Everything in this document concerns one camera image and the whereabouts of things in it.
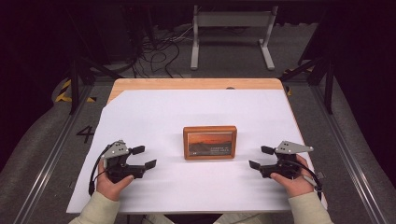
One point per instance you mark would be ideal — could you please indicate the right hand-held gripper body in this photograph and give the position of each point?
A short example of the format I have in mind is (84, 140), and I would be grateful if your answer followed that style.
(292, 147)

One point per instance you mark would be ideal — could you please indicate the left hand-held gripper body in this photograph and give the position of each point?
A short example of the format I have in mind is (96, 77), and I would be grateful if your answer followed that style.
(115, 151)

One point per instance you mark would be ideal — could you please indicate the wooden picture frame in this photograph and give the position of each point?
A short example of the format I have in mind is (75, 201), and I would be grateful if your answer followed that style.
(210, 144)

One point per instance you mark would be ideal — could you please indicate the person's right hand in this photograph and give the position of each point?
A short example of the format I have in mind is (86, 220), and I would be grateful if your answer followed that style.
(297, 186)

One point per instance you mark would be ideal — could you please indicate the person's left hand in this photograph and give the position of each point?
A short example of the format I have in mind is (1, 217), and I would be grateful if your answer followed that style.
(110, 189)

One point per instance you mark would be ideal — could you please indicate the black metal stand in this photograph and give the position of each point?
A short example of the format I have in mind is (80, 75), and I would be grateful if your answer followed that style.
(328, 87)
(74, 84)

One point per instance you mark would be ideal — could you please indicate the yellow black hazard tape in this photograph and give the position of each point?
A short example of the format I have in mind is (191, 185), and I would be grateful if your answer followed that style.
(62, 95)

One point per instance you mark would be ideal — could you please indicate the white paper sheet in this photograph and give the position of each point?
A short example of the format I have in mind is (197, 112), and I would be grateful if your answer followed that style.
(202, 105)

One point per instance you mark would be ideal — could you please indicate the wooden table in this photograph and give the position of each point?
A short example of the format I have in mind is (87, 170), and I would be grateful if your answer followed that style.
(193, 84)

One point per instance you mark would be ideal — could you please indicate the white metal stand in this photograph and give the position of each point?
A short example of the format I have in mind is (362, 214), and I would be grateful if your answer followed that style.
(233, 19)

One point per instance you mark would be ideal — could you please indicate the aluminium floor rail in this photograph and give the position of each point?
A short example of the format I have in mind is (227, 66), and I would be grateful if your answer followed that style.
(351, 168)
(46, 168)

